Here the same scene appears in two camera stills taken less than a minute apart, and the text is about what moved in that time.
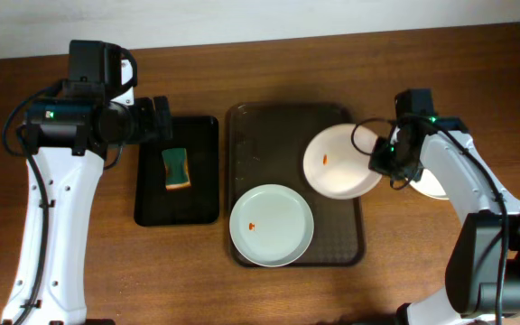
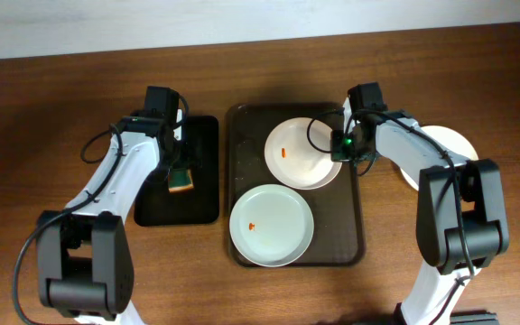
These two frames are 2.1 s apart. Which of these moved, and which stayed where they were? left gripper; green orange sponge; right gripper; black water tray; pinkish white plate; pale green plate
Moved: left gripper; right gripper; pinkish white plate
Stayed: pale green plate; green orange sponge; black water tray
